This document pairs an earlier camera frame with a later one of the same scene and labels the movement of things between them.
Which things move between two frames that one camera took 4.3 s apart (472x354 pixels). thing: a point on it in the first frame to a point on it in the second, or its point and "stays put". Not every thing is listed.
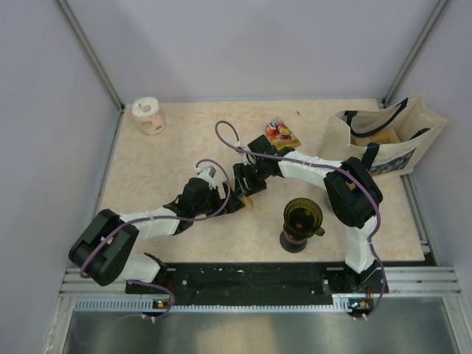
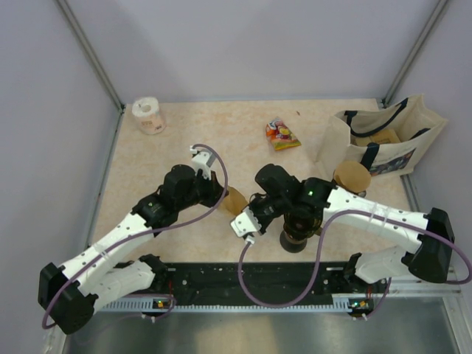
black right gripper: [241, 171] to [252, 206]
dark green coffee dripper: [303, 219] stays put
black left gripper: [234, 203] to [214, 190]
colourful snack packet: [280, 134] stays put
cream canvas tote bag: [383, 139] stays put
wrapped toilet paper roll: [147, 110] stays put
